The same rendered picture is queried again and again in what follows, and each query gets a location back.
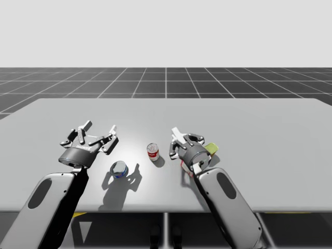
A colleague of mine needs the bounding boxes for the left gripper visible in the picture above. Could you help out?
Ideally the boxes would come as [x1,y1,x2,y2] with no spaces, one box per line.
[58,120,120,169]

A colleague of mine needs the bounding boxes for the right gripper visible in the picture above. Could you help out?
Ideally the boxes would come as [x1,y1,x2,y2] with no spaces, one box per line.
[168,127,212,173]

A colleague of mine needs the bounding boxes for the blue flat can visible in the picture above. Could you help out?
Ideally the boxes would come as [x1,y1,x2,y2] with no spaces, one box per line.
[109,160,129,180]

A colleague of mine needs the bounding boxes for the red and white carton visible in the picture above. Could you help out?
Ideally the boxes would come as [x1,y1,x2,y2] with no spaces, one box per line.
[180,160,196,179]

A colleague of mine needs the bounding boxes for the red and white can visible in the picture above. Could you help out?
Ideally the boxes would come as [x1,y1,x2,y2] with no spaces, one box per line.
[146,143,159,162]

